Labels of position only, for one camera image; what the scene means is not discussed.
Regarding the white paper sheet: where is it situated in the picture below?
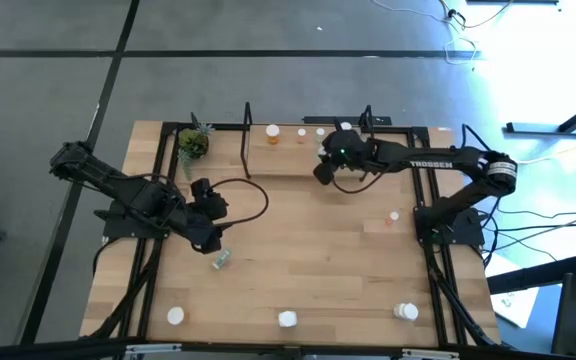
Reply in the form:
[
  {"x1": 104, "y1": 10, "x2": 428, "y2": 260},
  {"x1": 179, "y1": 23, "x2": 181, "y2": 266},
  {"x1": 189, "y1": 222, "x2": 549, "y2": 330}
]
[{"x1": 490, "y1": 285, "x2": 540, "y2": 330}]

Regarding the black floor bar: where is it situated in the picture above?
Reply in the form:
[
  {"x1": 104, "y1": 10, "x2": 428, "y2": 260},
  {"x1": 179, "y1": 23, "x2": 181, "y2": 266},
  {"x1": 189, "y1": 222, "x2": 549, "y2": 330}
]
[{"x1": 486, "y1": 251, "x2": 576, "y2": 296}]

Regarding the white floor cable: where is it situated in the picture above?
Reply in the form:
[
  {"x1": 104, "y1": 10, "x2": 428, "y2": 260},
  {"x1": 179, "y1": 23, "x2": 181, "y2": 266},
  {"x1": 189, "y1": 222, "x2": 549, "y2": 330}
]
[{"x1": 370, "y1": 0, "x2": 482, "y2": 65}]

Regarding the wooden shelf black metal frame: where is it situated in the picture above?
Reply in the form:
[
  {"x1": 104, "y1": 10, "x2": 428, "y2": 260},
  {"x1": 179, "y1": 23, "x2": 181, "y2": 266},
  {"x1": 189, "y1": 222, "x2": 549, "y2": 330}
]
[{"x1": 239, "y1": 101, "x2": 378, "y2": 183}]

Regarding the black floor cable with plug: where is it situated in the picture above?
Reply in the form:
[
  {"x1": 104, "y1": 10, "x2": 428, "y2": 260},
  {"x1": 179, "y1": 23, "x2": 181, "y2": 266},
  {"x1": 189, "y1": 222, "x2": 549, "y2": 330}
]
[{"x1": 440, "y1": 0, "x2": 512, "y2": 29}]

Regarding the potted green succulent plant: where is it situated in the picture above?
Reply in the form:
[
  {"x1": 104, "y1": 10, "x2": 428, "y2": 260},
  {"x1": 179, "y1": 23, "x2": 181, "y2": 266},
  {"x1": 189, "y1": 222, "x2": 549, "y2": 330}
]
[{"x1": 176, "y1": 111, "x2": 216, "y2": 181}]

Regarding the white bottle front left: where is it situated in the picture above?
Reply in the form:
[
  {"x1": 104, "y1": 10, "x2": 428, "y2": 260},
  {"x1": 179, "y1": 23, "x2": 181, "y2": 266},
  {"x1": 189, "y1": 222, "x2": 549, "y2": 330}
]
[{"x1": 166, "y1": 305, "x2": 189, "y2": 327}]

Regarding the black camera cable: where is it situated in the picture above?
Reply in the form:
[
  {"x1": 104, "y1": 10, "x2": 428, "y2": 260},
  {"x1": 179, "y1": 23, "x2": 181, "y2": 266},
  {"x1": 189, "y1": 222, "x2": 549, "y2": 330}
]
[
  {"x1": 331, "y1": 167, "x2": 389, "y2": 195},
  {"x1": 211, "y1": 177, "x2": 271, "y2": 229}
]

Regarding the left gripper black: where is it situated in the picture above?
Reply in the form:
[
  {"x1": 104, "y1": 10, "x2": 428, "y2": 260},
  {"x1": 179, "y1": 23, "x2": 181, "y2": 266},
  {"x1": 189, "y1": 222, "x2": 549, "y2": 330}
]
[{"x1": 169, "y1": 176, "x2": 230, "y2": 256}]

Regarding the black table edge beam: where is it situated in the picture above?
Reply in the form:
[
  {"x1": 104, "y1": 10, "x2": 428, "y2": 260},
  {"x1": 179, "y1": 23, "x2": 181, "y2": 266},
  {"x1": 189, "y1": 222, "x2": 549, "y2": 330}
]
[{"x1": 0, "y1": 337, "x2": 576, "y2": 360}]

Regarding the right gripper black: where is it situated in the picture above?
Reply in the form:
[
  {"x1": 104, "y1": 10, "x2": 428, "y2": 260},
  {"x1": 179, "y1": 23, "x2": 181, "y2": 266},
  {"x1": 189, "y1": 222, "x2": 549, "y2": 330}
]
[{"x1": 312, "y1": 118, "x2": 379, "y2": 187}]

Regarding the black right camera cable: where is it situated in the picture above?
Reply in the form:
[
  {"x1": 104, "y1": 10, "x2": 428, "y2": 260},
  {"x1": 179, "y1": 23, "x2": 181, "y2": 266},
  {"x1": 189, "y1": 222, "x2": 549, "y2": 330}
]
[{"x1": 331, "y1": 167, "x2": 389, "y2": 195}]

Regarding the black left camera cable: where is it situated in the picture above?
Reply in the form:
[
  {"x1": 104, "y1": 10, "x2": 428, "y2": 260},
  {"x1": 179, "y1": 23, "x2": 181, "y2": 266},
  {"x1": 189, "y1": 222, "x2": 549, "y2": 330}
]
[{"x1": 211, "y1": 177, "x2": 271, "y2": 229}]

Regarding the black flat strip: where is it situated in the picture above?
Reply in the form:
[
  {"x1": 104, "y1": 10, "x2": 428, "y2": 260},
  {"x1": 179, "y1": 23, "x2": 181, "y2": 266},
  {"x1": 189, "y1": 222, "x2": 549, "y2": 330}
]
[{"x1": 301, "y1": 115, "x2": 393, "y2": 126}]

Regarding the silver metal bracket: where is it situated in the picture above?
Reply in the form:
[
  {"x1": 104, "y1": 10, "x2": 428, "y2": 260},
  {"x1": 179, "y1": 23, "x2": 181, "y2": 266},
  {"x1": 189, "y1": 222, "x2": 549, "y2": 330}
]
[
  {"x1": 123, "y1": 343, "x2": 183, "y2": 357},
  {"x1": 400, "y1": 348, "x2": 462, "y2": 360}
]

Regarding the black desk stand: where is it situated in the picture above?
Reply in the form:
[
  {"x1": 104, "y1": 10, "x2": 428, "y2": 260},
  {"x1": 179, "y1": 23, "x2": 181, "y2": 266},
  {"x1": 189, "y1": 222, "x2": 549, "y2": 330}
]
[{"x1": 504, "y1": 91, "x2": 576, "y2": 137}]

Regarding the black cable bundle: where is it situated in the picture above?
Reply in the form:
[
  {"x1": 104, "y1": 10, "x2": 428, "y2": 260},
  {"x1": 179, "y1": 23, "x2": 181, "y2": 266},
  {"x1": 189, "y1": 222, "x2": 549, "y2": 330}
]
[
  {"x1": 85, "y1": 234, "x2": 165, "y2": 341},
  {"x1": 425, "y1": 244, "x2": 500, "y2": 347}
]

